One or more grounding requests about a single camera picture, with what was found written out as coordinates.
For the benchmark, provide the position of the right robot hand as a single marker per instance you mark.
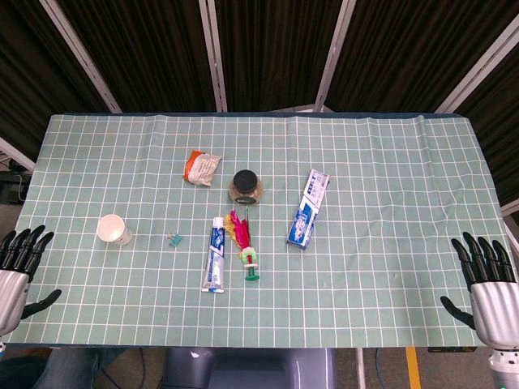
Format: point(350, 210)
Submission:
point(492, 300)

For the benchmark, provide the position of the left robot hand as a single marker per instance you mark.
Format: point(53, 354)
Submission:
point(12, 279)

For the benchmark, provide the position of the white paper cup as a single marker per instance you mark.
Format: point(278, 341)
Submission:
point(113, 231)

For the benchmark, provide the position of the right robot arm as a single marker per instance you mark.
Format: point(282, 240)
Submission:
point(504, 366)

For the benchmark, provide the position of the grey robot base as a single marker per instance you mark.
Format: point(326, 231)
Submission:
point(249, 368)

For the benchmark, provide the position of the small blue binder clip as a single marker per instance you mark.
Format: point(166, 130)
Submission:
point(175, 240)

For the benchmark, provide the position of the blue white toothpaste tube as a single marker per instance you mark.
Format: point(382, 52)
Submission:
point(215, 259)

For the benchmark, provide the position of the blue white toothpaste box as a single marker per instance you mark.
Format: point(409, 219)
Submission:
point(308, 212)

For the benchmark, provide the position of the orange white snack packet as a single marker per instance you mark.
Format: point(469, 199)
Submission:
point(201, 168)

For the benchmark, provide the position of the green grid tablecloth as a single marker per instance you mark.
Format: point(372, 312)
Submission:
point(259, 283)

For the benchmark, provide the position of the colourful feather shuttlecock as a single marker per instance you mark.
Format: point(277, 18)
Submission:
point(243, 243)

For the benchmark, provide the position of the glass jar with black lid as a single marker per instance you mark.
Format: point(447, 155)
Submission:
point(245, 188)

